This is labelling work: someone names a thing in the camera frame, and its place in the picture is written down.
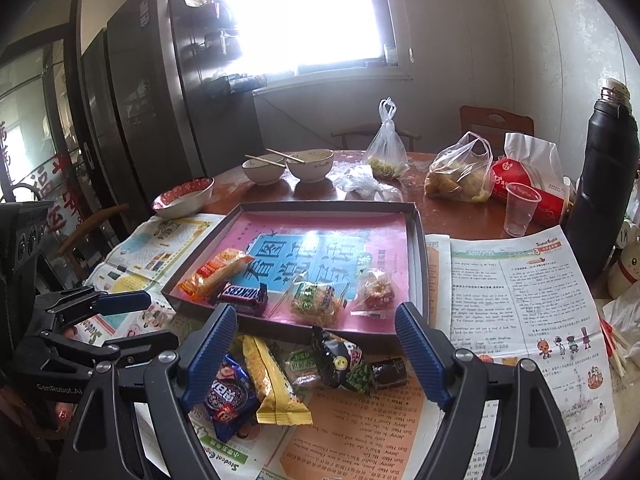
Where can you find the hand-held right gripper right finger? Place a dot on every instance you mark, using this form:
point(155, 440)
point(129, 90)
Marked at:
point(425, 355)

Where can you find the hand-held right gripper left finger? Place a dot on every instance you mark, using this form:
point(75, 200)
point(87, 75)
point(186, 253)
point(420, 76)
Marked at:
point(205, 355)

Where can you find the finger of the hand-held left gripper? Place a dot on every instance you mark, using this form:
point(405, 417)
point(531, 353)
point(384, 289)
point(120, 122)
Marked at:
point(125, 301)
point(135, 347)

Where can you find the small dark brown packet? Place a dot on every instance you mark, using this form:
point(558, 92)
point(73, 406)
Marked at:
point(387, 372)

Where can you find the blue cookie packet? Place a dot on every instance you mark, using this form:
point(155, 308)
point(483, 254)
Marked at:
point(227, 397)

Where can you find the brown chocolate bar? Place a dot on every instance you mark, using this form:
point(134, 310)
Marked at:
point(245, 297)

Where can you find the yellow snack packet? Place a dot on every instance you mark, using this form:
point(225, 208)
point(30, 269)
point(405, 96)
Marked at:
point(272, 385)

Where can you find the clear packet with reddish snack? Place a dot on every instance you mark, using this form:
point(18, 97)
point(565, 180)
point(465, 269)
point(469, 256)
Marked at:
point(375, 292)

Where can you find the orange snack packet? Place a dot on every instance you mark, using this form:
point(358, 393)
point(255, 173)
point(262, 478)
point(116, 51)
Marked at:
point(215, 272)

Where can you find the black and green snack packet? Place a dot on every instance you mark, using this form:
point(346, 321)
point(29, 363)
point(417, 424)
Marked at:
point(340, 360)

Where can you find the round green label pastry packet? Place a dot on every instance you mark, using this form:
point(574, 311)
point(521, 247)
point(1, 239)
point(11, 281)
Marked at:
point(302, 367)

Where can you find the green label crispy noodle packet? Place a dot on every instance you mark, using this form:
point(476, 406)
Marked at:
point(312, 302)

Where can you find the shallow grey cardboard box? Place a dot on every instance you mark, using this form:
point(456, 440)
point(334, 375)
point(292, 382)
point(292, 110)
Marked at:
point(320, 240)

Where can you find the person's left hand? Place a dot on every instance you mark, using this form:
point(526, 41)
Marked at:
point(62, 415)

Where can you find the colourful picture newspaper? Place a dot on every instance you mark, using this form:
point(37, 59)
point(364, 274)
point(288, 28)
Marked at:
point(150, 245)

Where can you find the wooden chair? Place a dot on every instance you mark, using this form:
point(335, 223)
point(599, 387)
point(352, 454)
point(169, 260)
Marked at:
point(85, 230)
point(495, 120)

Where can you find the newspaper with orange panel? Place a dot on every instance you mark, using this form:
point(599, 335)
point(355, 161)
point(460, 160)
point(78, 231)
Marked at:
point(360, 430)

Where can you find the white text newspaper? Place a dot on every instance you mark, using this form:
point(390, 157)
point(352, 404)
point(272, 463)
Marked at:
point(515, 310)

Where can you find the red patterned bowl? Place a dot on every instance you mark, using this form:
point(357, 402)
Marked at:
point(182, 197)

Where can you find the clear plastic cup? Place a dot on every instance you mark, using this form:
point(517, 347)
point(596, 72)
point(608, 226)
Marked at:
point(520, 210)

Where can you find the crumpled clear plastic bag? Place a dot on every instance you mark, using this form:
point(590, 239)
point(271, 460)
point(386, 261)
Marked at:
point(365, 182)

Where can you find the plastic bag of fried food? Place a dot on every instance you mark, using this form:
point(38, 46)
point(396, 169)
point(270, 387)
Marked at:
point(457, 175)

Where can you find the beige ceramic bowl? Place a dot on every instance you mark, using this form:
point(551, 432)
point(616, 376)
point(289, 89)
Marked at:
point(310, 165)
point(262, 172)

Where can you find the disposable chopsticks in wrapper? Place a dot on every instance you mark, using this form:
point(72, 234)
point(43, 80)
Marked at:
point(614, 347)

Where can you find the glass door with red decals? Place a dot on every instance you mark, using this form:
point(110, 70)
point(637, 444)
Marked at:
point(30, 135)

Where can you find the crumpled white tissue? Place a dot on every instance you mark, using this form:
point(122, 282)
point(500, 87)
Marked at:
point(625, 317)

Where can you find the knotted clear plastic bag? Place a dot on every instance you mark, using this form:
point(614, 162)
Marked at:
point(385, 152)

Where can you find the dark multi-door refrigerator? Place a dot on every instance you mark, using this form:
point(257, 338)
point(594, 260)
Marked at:
point(145, 95)

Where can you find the red tissue pack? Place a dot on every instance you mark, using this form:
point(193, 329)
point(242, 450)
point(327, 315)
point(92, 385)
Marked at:
point(545, 180)

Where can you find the white rabbit figurine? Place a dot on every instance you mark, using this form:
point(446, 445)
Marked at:
point(627, 265)

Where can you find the black thermos bottle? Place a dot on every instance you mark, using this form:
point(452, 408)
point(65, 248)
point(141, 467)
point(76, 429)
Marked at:
point(600, 185)

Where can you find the white radiator cover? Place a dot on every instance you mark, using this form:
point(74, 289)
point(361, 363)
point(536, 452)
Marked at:
point(310, 115)

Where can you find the refrigerator side storage rack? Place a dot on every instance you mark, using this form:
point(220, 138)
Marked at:
point(215, 25)

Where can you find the window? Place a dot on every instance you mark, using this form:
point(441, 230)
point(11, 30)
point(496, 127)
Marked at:
point(310, 10)

